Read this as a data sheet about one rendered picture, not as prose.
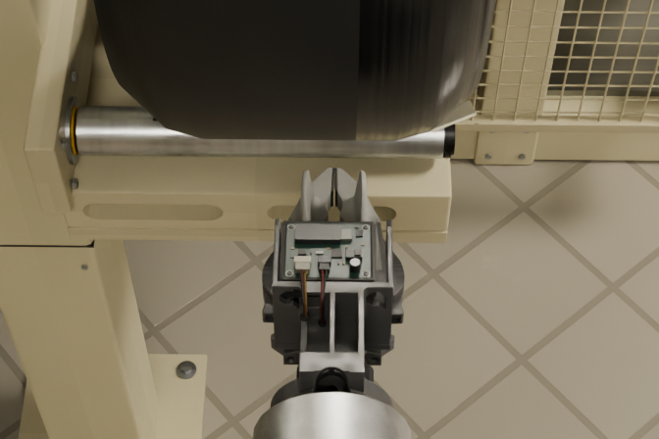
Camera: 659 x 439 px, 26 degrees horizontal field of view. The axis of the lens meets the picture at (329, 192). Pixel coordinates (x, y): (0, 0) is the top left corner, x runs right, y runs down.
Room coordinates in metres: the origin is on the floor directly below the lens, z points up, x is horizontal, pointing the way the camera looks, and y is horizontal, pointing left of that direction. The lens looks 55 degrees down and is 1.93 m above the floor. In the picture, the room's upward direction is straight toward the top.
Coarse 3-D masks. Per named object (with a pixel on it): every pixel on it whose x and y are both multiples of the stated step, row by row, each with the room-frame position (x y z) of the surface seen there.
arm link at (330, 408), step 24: (288, 408) 0.35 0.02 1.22; (312, 408) 0.35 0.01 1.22; (336, 408) 0.35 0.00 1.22; (360, 408) 0.35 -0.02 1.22; (384, 408) 0.35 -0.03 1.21; (264, 432) 0.34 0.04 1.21; (288, 432) 0.34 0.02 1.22; (312, 432) 0.33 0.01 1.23; (336, 432) 0.33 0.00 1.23; (360, 432) 0.33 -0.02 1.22; (384, 432) 0.34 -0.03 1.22; (408, 432) 0.35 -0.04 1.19
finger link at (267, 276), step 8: (272, 256) 0.49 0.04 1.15; (272, 264) 0.49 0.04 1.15; (264, 272) 0.48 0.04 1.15; (272, 272) 0.48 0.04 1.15; (264, 280) 0.47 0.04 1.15; (272, 280) 0.47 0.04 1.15; (264, 288) 0.47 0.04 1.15; (264, 296) 0.46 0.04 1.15; (272, 296) 0.46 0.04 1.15; (272, 304) 0.46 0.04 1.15; (264, 312) 0.45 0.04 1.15; (272, 312) 0.45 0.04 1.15; (264, 320) 0.45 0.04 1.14; (272, 320) 0.45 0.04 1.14
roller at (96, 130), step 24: (72, 120) 0.78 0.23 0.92; (96, 120) 0.78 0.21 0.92; (120, 120) 0.78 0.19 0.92; (144, 120) 0.78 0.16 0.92; (72, 144) 0.76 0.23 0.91; (96, 144) 0.76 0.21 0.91; (120, 144) 0.76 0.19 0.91; (144, 144) 0.76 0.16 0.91; (168, 144) 0.76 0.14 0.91; (192, 144) 0.76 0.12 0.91; (216, 144) 0.76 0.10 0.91; (240, 144) 0.76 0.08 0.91; (264, 144) 0.76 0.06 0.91; (288, 144) 0.76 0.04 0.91; (312, 144) 0.76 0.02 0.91; (336, 144) 0.76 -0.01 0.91; (360, 144) 0.76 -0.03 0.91; (384, 144) 0.76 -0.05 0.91; (408, 144) 0.76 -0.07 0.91; (432, 144) 0.76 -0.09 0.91
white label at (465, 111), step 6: (468, 102) 0.77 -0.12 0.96; (462, 108) 0.76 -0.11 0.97; (468, 108) 0.75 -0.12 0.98; (450, 114) 0.75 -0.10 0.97; (456, 114) 0.74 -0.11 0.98; (462, 114) 0.74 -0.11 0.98; (468, 114) 0.73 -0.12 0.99; (474, 114) 0.73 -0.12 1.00; (444, 120) 0.74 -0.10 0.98; (450, 120) 0.73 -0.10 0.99; (456, 120) 0.73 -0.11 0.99; (462, 120) 0.73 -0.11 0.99; (438, 126) 0.72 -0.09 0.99; (444, 126) 0.72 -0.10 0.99
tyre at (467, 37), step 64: (128, 0) 0.66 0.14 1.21; (192, 0) 0.65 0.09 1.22; (256, 0) 0.65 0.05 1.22; (320, 0) 0.65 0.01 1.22; (384, 0) 0.65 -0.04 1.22; (448, 0) 0.65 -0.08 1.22; (128, 64) 0.67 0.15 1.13; (192, 64) 0.64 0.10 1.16; (256, 64) 0.64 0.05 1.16; (320, 64) 0.64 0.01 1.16; (384, 64) 0.64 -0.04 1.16; (448, 64) 0.65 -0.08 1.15; (192, 128) 0.67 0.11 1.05; (256, 128) 0.67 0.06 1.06; (320, 128) 0.66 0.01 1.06; (384, 128) 0.66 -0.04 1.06
